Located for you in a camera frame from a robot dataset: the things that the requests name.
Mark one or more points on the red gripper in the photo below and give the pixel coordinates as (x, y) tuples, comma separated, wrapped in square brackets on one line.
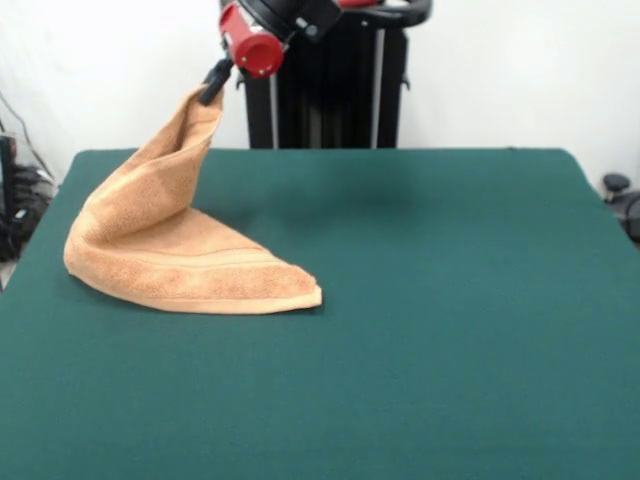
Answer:
[(250, 45)]

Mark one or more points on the tan terry towel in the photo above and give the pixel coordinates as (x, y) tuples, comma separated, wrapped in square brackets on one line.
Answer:
[(165, 250)]

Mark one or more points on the black equipment box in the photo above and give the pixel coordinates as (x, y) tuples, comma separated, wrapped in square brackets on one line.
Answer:
[(9, 175)]

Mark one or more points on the dark green tablecloth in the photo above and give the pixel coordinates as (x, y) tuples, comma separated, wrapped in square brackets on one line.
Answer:
[(400, 350)]

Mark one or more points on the grey stand base black knob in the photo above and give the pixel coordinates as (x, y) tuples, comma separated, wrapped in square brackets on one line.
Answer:
[(616, 182)]

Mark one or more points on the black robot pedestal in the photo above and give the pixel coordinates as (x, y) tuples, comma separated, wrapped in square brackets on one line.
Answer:
[(350, 100)]

